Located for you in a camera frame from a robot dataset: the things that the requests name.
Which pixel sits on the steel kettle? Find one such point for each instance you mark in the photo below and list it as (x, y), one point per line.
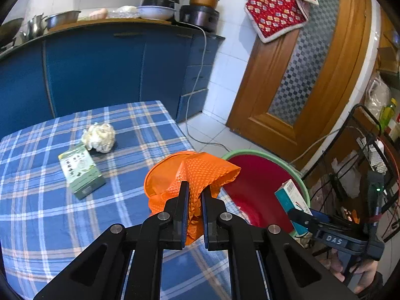
(37, 26)

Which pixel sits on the dark wok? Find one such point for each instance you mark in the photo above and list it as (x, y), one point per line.
(9, 31)

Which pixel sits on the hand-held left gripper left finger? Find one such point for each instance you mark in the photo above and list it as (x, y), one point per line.
(185, 212)

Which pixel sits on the steel basin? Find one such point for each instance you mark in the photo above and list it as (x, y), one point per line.
(62, 18)

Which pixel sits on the brown pot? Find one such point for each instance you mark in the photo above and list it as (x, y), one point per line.
(204, 0)

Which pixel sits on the red patterned quilted cloth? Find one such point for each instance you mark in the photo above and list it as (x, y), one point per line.
(278, 6)

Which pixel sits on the small white teal box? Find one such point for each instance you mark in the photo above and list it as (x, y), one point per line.
(293, 193)

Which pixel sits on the bag of white food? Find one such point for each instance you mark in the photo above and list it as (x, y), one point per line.
(125, 11)

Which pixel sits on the red basin with green rim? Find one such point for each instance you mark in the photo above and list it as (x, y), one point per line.
(256, 187)

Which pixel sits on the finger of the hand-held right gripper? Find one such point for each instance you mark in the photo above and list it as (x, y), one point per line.
(320, 215)
(301, 218)

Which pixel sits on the person's right hand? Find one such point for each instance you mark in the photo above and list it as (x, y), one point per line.
(365, 275)

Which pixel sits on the large orange rubber glove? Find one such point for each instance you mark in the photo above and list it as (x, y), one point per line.
(200, 172)

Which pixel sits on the black cooker pot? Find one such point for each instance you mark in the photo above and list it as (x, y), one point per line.
(200, 17)

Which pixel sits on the translucent plastic bag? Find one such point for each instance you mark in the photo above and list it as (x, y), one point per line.
(378, 95)

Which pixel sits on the white enamel bowl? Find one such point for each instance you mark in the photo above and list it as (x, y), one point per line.
(156, 12)

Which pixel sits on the yellow green bottle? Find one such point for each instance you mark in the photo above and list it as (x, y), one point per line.
(387, 112)

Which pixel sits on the white plastic bag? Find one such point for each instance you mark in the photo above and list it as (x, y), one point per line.
(347, 178)

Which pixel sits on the green cardboard box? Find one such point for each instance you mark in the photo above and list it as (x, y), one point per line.
(78, 168)

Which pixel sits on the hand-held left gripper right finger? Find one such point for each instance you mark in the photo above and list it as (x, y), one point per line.
(205, 218)

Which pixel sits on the wooden door with glass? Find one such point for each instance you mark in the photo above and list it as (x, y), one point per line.
(259, 100)

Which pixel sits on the crumpled white tissue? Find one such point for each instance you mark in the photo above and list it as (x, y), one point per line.
(100, 137)

